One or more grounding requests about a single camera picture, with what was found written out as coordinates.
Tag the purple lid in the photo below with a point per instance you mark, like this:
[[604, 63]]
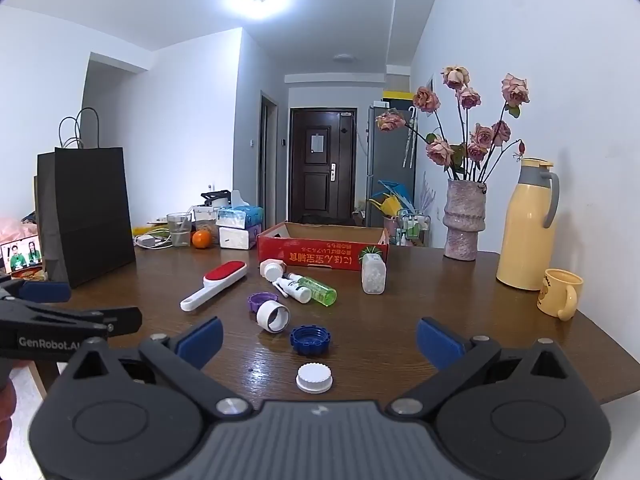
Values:
[[261, 302]]

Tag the metal rolling cart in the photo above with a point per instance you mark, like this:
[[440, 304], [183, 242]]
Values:
[[414, 227]]

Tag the green transparent bottle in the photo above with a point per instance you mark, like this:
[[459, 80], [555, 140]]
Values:
[[320, 291]]

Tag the red cardboard box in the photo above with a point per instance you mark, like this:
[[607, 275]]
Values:
[[320, 255]]

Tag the blue yellow plastic hangers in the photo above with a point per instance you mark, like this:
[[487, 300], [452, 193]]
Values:
[[392, 197]]

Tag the white spray bottle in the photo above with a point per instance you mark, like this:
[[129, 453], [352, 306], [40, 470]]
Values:
[[295, 290]]

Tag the grey refrigerator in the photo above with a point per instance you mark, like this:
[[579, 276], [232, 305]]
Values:
[[387, 150]]

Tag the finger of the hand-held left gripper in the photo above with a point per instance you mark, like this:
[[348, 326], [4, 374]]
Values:
[[47, 292], [100, 321]]

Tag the pink cloth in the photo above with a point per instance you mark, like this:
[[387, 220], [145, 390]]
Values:
[[15, 227]]

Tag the folded white umbrella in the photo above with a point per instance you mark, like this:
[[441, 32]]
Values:
[[409, 135]]

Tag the yellow packet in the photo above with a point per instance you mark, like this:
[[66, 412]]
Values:
[[141, 231]]

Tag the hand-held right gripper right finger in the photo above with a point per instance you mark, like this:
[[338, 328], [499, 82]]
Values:
[[440, 342]]

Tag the black folded frame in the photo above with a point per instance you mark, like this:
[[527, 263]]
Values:
[[215, 196]]

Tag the bunch of dried pink roses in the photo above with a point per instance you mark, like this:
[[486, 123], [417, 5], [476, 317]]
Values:
[[470, 135]]

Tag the black paper bag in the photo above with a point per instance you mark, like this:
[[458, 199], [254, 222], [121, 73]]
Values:
[[85, 215]]

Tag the pink ceramic vase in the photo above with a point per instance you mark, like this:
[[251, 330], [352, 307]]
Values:
[[464, 220]]

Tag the yellow thermos jug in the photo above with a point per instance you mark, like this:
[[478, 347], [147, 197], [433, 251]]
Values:
[[525, 230]]

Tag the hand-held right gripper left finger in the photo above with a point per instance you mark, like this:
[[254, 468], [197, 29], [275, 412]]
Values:
[[202, 342]]

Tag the yellow box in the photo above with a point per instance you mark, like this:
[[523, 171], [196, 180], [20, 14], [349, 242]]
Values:
[[397, 98]]

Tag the white tape roll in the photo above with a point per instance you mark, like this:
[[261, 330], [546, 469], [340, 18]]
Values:
[[272, 316]]

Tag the clear plastic jar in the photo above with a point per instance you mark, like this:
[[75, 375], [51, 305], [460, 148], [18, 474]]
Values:
[[373, 277]]

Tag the orange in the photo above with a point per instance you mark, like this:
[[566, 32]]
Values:
[[201, 239]]

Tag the red white lint brush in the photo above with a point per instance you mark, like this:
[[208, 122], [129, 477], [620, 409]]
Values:
[[222, 275]]

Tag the phone with video screen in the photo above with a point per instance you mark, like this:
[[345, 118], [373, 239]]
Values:
[[21, 256]]

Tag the blue lid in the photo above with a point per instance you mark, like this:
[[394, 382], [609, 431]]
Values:
[[311, 341]]

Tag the purple tissue pack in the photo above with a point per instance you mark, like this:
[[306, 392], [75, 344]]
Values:
[[235, 238]]

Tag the white ridged lid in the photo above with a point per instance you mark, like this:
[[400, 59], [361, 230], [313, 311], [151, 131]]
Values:
[[314, 377]]

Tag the blue tissue pack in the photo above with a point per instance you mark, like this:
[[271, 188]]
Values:
[[240, 215]]

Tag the purple feather decoration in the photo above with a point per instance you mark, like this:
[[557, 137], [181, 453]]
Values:
[[429, 195]]

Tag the white charger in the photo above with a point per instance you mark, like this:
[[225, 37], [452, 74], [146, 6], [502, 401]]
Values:
[[146, 241]]

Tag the clear plastic container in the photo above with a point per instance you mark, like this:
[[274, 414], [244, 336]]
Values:
[[205, 220]]

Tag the glass cup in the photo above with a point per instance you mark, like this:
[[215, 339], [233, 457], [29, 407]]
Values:
[[179, 230]]

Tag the yellow mug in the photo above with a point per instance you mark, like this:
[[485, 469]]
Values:
[[557, 292]]

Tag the dark brown door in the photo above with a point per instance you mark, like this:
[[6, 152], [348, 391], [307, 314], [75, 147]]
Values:
[[322, 170]]

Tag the round ceiling lamp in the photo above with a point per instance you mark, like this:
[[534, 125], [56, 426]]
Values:
[[343, 58]]

